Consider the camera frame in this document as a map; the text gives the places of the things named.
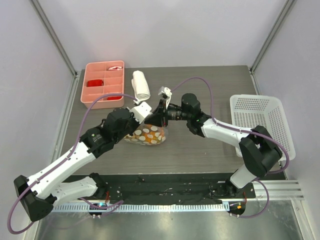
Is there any polka dot zip top bag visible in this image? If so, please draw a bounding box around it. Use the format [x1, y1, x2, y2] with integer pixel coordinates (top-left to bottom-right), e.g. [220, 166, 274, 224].
[124, 124, 168, 146]

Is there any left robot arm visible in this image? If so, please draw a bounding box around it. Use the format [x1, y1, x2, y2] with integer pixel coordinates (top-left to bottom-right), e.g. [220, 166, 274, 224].
[14, 106, 151, 222]

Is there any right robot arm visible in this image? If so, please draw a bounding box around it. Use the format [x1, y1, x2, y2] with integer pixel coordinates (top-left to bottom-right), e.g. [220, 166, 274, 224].
[144, 93, 283, 198]

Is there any red item front compartment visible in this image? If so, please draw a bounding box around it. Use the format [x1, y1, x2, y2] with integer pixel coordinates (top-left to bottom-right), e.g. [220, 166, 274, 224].
[106, 95, 122, 101]

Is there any rolled white towel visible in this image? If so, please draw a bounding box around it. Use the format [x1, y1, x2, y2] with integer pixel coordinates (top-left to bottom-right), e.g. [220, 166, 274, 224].
[131, 70, 151, 101]

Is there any pink compartment tray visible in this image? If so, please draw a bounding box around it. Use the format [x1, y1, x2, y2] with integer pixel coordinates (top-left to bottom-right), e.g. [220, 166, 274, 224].
[80, 60, 125, 109]

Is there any red white item in tray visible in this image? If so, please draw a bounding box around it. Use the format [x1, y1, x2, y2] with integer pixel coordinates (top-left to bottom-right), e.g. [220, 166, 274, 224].
[107, 66, 123, 71]

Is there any white perforated basket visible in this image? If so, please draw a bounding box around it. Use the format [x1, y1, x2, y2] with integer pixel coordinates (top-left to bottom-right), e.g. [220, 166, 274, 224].
[229, 94, 296, 160]

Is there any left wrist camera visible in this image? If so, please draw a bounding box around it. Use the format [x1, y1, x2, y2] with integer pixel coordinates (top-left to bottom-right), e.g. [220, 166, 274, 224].
[129, 101, 152, 124]

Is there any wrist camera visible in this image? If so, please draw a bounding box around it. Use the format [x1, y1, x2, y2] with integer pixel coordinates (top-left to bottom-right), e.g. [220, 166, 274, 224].
[158, 86, 172, 109]
[129, 101, 152, 124]

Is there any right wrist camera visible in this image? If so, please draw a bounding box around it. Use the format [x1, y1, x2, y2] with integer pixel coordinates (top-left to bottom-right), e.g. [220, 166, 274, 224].
[158, 86, 172, 109]

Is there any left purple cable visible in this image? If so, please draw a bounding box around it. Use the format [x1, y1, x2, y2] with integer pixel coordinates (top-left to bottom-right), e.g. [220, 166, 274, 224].
[8, 93, 141, 235]

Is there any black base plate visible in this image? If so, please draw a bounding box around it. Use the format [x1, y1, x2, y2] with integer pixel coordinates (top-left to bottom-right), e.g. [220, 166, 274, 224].
[99, 173, 256, 206]

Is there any aluminium rail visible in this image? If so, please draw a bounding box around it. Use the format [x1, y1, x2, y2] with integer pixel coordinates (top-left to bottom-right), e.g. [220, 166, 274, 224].
[51, 180, 305, 214]

